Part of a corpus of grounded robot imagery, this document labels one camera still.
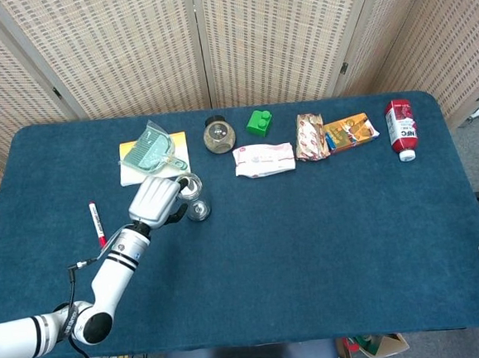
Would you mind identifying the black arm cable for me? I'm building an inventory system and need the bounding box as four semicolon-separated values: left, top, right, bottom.
61;254;132;358

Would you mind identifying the red juice bottle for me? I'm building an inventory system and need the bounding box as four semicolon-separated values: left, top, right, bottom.
383;98;420;164

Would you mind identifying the green dustpan in plastic bag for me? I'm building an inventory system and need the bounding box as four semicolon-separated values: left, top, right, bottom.
115;117;190;177

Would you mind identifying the brown snack packet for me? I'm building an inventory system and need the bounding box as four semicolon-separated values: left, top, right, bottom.
292;112;331;163

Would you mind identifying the woven folding screen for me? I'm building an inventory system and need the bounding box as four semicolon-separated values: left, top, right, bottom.
0;0;479;256

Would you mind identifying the red white marker pen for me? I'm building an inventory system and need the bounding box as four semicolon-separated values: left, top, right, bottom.
88;200;110;251

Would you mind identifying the green toy brick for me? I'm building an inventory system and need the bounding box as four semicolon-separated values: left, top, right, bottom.
244;108;275;140

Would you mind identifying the clear glass jar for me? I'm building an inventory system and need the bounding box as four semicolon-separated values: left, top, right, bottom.
175;171;213;224

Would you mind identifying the round glass jar of seeds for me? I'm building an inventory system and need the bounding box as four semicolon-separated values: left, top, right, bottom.
201;113;237;155

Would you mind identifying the orange carton box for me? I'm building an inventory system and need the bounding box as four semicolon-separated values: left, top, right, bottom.
321;111;382;155

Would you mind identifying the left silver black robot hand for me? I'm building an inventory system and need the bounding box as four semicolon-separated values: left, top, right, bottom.
125;173;194;237

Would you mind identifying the yellow white notepad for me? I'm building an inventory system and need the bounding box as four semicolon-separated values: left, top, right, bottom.
116;130;194;189

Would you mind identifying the cardboard box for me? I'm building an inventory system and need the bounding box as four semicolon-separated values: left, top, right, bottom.
355;331;411;358

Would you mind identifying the blue felt tablecloth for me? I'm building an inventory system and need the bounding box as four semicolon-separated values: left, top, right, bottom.
0;86;479;358

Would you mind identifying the white pink packet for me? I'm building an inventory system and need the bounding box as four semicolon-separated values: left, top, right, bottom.
231;141;297;181

